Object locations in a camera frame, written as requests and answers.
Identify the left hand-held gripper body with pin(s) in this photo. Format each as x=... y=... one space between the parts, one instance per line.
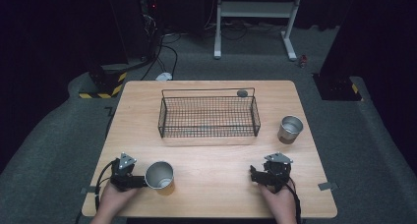
x=124 y=171

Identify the small red floor object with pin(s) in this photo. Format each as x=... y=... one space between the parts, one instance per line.
x=303 y=61

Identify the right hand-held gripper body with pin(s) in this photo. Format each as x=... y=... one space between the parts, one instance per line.
x=278 y=171

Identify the black equipment rack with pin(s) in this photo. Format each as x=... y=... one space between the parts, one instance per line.
x=149 y=21

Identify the black post with striped base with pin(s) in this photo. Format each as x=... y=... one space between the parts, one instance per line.
x=337 y=86
x=105 y=83

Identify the white power adapter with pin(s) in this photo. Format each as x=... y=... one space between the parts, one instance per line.
x=164 y=76

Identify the grey round table grommet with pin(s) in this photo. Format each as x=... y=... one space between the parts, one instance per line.
x=242 y=93

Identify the white metal stand frame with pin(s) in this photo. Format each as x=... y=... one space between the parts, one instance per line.
x=255 y=9

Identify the steel cup with tan sleeve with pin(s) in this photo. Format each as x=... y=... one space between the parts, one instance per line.
x=289 y=128
x=159 y=175

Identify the grey tape piece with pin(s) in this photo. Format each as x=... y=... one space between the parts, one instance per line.
x=88 y=190
x=327 y=186

